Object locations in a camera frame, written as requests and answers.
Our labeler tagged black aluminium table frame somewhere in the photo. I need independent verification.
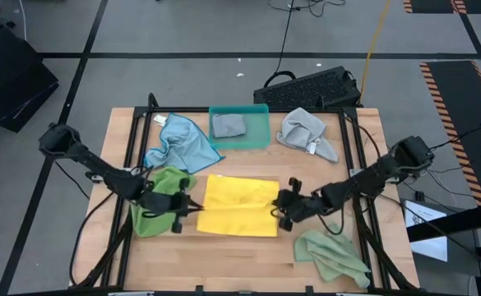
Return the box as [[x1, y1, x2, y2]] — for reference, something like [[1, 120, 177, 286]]
[[71, 92, 422, 296]]

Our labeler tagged black floor cable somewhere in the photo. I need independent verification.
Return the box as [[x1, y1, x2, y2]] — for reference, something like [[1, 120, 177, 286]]
[[266, 0, 348, 75]]

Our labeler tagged black equipment case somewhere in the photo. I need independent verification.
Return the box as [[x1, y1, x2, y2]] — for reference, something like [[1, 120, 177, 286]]
[[0, 22, 60, 133]]

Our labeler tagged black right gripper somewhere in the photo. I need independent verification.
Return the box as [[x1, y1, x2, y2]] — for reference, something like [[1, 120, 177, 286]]
[[270, 177, 328, 233]]

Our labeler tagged white paper sheet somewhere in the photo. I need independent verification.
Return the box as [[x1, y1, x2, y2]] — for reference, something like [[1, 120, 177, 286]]
[[404, 199, 449, 263]]

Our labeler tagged pale green microfiber towel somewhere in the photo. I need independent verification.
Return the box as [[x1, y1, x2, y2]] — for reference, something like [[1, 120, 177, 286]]
[[293, 224, 372, 289]]

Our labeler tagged bright green microfiber towel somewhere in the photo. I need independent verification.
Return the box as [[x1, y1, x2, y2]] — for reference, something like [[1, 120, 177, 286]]
[[130, 165, 198, 238]]

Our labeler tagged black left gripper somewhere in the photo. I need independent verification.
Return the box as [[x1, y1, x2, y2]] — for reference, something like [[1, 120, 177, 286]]
[[139, 177, 204, 234]]

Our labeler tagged black metal beam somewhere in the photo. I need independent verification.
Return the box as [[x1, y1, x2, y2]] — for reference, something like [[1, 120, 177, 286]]
[[406, 200, 481, 244]]

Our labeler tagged teal translucent plastic bin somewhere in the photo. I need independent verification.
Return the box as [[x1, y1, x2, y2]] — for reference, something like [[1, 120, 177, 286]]
[[208, 103, 272, 150]]

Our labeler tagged light blue microfiber towel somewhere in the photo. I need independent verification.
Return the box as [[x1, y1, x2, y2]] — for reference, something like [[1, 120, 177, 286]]
[[144, 112, 226, 175]]

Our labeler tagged light grey tagged towel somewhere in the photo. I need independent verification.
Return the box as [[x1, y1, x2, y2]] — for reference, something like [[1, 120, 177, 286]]
[[275, 107, 340, 164]]

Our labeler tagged grey microfiber towel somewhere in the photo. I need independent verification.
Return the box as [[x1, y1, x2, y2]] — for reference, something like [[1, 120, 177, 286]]
[[210, 113, 247, 139]]

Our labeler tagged yellow microfiber towel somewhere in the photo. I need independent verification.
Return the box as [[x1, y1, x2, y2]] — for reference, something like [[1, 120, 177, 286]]
[[196, 173, 281, 238]]

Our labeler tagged narrow hazard striped mat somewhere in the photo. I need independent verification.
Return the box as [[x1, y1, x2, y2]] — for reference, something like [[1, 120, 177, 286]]
[[402, 0, 481, 16]]

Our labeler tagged wide hazard striped mat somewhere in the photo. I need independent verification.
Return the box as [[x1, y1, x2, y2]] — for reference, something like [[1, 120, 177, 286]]
[[419, 60, 481, 206]]

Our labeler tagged black perforated computer case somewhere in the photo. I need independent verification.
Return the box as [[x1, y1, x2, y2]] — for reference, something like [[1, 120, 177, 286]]
[[252, 65, 363, 109]]

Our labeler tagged yellow hanging cable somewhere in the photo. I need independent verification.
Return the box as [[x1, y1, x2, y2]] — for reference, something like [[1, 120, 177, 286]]
[[358, 0, 392, 102]]

